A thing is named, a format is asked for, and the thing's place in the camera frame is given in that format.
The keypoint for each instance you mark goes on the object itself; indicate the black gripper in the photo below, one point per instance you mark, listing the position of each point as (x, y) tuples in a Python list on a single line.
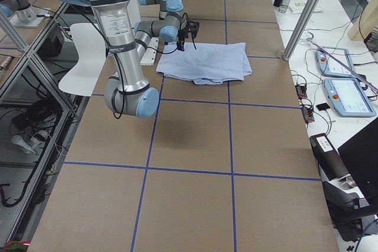
[(182, 34)]

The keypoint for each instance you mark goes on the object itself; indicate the lower teach pendant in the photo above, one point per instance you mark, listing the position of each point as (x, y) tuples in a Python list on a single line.
[(348, 98)]

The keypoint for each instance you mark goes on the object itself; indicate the black monitor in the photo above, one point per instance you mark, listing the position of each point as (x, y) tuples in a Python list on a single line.
[(359, 155)]

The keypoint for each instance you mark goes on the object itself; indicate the aluminium frame post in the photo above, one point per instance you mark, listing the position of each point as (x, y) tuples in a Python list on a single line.
[(299, 28)]

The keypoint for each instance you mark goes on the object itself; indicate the white reacher grabber tool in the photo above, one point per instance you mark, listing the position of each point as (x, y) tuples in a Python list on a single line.
[(311, 40)]

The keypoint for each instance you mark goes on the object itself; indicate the teach pendant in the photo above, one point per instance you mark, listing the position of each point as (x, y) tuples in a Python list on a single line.
[(348, 98), (329, 68)]

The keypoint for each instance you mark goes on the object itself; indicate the upper teach pendant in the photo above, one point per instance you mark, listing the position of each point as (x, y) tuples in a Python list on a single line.
[(329, 68)]

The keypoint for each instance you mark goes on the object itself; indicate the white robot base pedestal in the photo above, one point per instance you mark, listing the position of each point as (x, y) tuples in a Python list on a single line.
[(82, 78)]

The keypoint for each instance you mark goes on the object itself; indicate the blue striped button shirt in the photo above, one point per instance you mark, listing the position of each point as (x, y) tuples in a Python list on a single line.
[(205, 63)]

